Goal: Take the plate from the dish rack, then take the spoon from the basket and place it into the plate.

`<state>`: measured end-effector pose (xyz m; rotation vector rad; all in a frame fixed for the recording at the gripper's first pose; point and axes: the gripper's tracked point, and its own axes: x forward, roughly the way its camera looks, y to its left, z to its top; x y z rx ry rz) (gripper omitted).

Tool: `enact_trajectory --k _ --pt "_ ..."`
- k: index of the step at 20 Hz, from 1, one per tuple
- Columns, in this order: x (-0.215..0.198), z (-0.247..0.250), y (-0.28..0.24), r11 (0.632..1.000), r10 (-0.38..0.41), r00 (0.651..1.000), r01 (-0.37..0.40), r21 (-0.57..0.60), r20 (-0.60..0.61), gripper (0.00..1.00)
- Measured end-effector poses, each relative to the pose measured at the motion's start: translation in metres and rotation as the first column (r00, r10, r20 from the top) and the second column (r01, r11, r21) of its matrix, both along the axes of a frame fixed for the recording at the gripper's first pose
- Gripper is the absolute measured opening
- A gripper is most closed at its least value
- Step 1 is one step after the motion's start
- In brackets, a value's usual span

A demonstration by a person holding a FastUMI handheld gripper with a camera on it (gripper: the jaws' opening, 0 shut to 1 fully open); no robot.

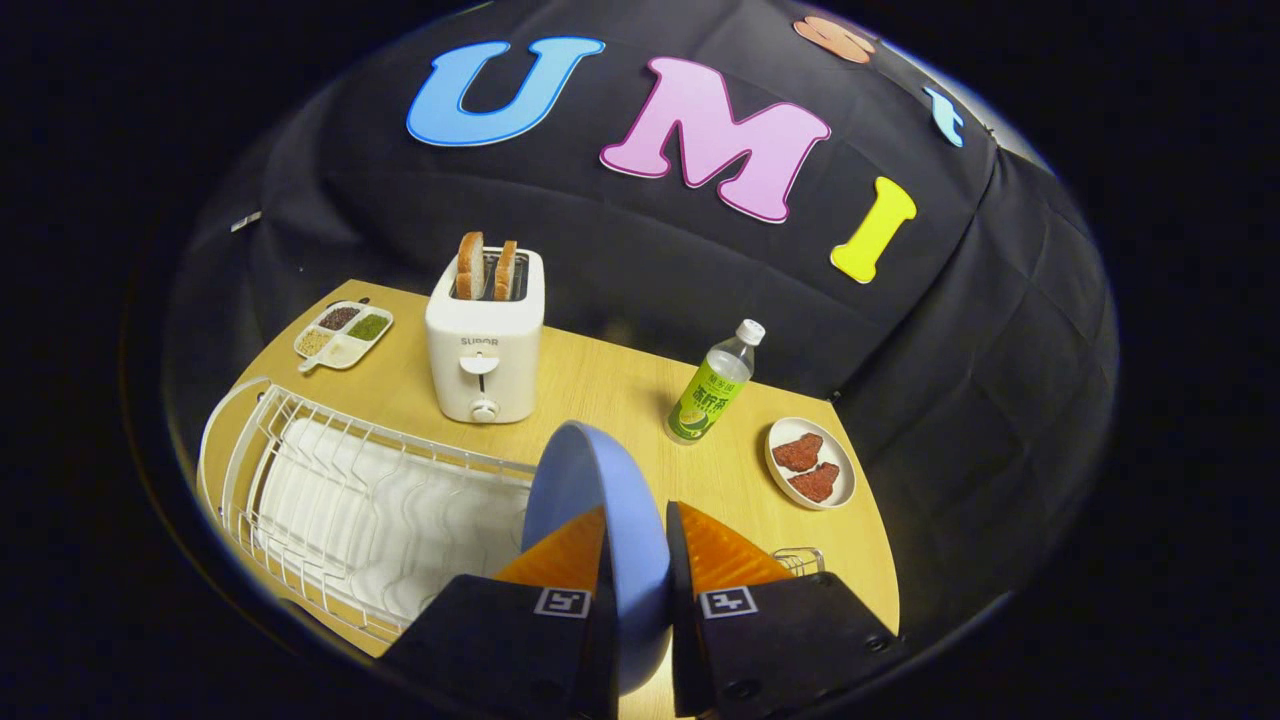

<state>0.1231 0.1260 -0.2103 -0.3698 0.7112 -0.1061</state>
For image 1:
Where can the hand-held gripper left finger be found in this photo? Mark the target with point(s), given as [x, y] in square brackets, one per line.
[600, 660]

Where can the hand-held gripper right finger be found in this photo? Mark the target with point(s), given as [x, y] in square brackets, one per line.
[682, 640]

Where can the blue plate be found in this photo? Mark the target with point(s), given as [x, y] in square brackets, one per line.
[590, 480]

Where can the small white dish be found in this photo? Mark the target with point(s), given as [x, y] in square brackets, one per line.
[835, 452]

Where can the white divided seasoning dish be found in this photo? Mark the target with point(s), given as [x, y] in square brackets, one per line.
[345, 350]

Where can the red meat piece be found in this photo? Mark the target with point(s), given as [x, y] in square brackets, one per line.
[815, 483]
[798, 452]

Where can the green label drink bottle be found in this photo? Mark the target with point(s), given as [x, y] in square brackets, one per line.
[705, 400]

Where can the white toaster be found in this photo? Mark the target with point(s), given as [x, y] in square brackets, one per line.
[485, 370]

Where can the toasted bread slice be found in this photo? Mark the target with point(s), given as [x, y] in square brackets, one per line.
[470, 265]
[505, 270]

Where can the black backdrop cloth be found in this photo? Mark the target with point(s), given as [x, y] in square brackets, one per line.
[600, 230]

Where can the small white tag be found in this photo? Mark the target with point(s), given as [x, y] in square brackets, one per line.
[246, 221]

